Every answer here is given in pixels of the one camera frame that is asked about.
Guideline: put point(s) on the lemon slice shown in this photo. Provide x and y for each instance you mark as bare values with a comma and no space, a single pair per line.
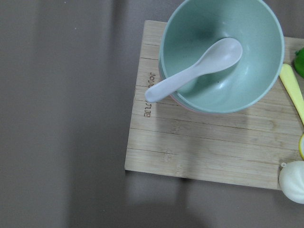
301,146

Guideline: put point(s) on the green lime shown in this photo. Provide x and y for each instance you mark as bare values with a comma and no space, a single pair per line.
299,62

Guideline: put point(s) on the yellow plastic knife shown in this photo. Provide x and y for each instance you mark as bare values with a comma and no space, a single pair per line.
291,85

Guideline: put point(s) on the bamboo cutting board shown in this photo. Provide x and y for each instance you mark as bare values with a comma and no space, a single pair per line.
244,148

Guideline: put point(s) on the white bun toy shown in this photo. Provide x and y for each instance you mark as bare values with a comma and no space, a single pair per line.
291,180

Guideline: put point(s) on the white spoon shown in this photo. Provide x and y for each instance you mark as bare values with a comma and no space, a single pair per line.
222,55

